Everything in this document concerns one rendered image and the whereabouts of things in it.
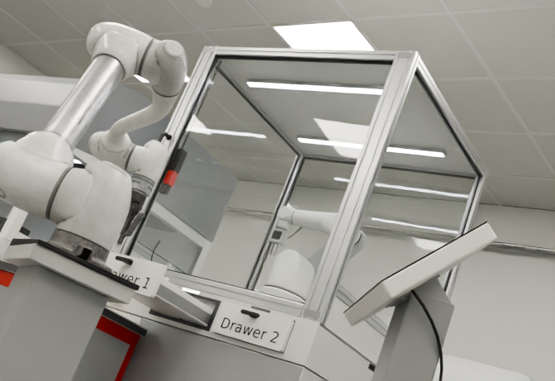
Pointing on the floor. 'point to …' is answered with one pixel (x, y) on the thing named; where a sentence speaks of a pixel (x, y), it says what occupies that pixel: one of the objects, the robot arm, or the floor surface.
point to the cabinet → (201, 359)
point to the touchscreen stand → (413, 340)
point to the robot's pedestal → (50, 313)
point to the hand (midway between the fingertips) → (115, 242)
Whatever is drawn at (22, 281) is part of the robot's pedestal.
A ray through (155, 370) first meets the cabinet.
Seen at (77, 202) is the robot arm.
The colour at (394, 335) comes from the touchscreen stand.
